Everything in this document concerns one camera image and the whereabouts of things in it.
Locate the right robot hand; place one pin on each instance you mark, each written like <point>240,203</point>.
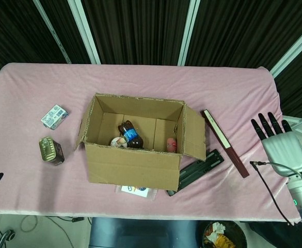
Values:
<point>285,152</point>

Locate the brown cardboard shipping box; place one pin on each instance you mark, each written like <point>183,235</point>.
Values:
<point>132,168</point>

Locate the dark printed box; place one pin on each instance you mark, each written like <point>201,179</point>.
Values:
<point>50,152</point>

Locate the slim dark red box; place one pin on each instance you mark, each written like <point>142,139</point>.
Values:
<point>224,142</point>

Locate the white metal rack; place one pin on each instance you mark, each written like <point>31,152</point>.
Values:
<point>299,122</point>

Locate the silver caster wheel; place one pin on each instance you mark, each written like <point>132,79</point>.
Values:
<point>7,236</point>

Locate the black folding laptop stand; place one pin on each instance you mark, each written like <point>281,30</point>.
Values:
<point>212,160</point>

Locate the small white blue carton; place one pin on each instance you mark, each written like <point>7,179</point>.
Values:
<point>54,116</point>

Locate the small black power adapter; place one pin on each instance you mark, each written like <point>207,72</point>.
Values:
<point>78,219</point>

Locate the black waste bin with trash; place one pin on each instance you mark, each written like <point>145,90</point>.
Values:
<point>218,235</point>

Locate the small pink toy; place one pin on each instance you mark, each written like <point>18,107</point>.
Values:
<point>171,144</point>

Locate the small round printed cup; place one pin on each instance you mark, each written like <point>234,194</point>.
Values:
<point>117,142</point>

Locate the cola bottle with blue label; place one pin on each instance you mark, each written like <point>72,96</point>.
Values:
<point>130,134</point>

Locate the packaged white melamine sponge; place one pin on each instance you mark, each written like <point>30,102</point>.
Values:
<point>145,193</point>

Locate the blue grey robot torso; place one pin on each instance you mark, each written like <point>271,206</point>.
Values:
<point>140,232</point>

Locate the pink fleece table cloth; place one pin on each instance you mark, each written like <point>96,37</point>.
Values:
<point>140,77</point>

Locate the black pleated curtain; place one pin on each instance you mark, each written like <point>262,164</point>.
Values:
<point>140,25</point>

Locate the white frame post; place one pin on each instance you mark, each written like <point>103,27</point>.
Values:
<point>189,31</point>
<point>292,51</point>
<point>52,31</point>
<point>85,31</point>

